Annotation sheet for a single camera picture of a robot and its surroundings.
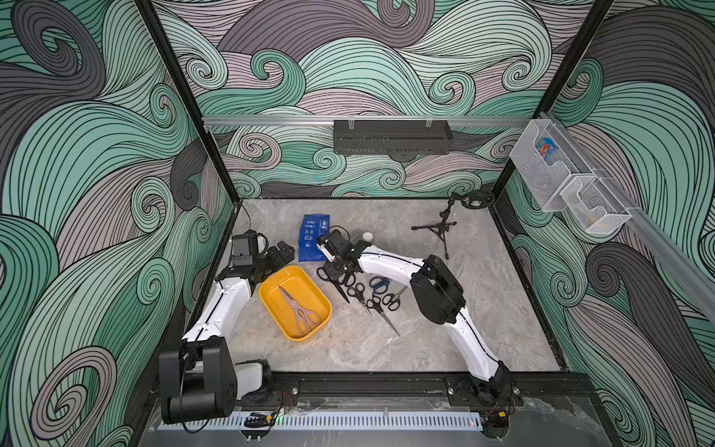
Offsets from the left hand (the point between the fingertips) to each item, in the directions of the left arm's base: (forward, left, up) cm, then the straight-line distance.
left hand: (284, 252), depth 86 cm
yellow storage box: (-10, -3, -14) cm, 17 cm away
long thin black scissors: (-10, -29, -14) cm, 34 cm away
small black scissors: (-10, -35, -13) cm, 39 cm away
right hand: (+4, -16, -13) cm, 21 cm away
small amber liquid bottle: (+9, -27, -4) cm, 29 cm away
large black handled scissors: (-2, -18, -13) cm, 23 cm away
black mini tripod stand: (+16, -62, +9) cm, 65 cm away
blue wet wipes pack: (+19, -7, -11) cm, 23 cm away
